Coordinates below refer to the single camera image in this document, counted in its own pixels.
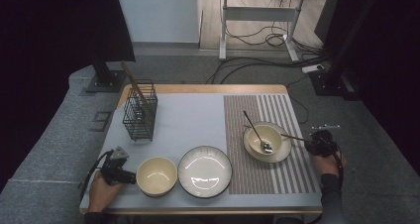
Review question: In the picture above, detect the white standing desk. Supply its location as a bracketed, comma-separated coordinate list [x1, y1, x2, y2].
[211, 0, 342, 62]

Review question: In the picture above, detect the brown wooden chopstick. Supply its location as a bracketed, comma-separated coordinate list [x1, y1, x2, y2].
[121, 60, 157, 116]
[119, 60, 154, 118]

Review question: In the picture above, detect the black wire utensil basket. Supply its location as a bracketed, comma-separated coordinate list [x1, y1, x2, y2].
[122, 79, 158, 143]

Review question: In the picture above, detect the white power strip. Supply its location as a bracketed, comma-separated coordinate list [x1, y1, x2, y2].
[301, 63, 325, 74]

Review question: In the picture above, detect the white plate with dark rim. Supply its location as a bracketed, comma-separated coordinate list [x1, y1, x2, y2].
[177, 145, 234, 199]

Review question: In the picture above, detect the brown striped woven placemat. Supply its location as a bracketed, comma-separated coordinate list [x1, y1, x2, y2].
[223, 93, 322, 195]

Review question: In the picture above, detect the dark chopstick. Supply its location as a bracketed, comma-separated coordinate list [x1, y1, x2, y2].
[243, 124, 311, 143]

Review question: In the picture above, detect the person's right hand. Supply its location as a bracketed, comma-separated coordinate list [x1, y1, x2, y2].
[312, 149, 349, 177]

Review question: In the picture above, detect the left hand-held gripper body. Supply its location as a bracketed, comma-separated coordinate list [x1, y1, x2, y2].
[99, 146, 131, 186]

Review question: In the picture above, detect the black floor cable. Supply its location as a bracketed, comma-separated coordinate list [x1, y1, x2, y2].
[204, 56, 331, 85]
[226, 0, 328, 49]
[286, 74, 310, 125]

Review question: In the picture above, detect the black metal stand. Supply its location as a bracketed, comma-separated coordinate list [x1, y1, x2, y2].
[308, 0, 385, 101]
[78, 55, 128, 94]

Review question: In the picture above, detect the floor socket cover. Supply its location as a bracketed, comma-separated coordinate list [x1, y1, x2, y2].
[89, 110, 113, 133]

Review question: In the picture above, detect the person's left hand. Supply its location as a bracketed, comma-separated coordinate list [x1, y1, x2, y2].
[87, 171, 125, 214]

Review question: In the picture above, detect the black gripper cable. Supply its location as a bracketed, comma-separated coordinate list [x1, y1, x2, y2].
[79, 150, 112, 200]
[330, 144, 346, 188]

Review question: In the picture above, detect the metal spoon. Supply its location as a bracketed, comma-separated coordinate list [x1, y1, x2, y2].
[243, 110, 274, 155]

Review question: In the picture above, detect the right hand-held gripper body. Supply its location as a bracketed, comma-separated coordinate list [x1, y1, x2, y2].
[305, 124, 342, 159]

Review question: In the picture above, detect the black curtain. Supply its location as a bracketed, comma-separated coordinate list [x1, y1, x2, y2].
[313, 0, 420, 178]
[0, 0, 137, 192]

